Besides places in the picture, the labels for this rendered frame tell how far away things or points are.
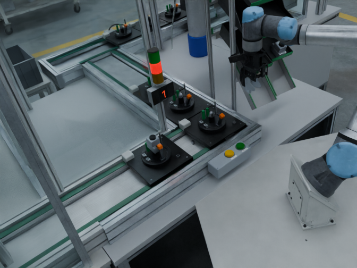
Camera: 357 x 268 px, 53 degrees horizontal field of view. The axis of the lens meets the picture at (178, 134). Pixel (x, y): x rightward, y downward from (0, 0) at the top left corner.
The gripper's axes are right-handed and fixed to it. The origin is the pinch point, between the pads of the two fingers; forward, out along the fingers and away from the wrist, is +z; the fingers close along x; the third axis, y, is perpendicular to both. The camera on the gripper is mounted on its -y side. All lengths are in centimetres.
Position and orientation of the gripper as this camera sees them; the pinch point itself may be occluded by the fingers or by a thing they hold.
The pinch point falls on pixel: (248, 90)
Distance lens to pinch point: 155.3
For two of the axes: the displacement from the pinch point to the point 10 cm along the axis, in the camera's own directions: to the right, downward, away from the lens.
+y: 6.1, 4.4, -6.6
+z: 1.2, 7.7, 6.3
